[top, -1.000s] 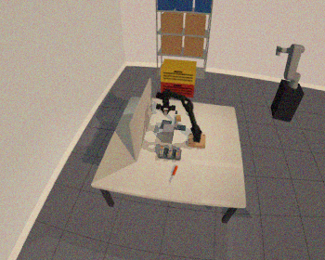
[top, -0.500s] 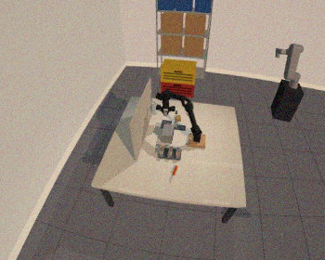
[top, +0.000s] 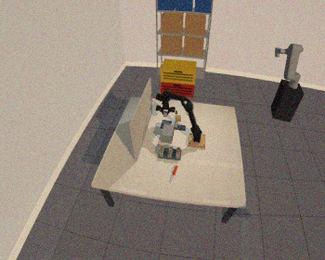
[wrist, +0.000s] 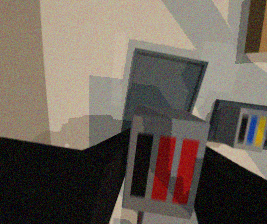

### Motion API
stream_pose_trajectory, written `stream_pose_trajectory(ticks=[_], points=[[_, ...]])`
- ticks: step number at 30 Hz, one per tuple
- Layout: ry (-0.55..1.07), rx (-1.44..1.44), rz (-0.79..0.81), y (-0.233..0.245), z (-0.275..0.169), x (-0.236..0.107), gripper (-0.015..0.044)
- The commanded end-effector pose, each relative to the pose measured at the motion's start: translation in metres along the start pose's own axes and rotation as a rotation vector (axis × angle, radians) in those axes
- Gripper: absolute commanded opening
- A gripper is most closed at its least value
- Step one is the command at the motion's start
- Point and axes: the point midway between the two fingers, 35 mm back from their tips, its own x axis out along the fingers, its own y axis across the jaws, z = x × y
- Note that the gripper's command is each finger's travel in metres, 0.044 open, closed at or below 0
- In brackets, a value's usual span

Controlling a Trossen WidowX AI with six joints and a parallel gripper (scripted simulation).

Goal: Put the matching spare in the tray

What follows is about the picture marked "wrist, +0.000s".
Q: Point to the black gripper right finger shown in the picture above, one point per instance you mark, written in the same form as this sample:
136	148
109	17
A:
227	193

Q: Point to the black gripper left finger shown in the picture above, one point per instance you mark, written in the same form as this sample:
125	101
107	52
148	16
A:
90	179

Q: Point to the beige flat panel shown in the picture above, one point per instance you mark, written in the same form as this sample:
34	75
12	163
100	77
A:
23	97

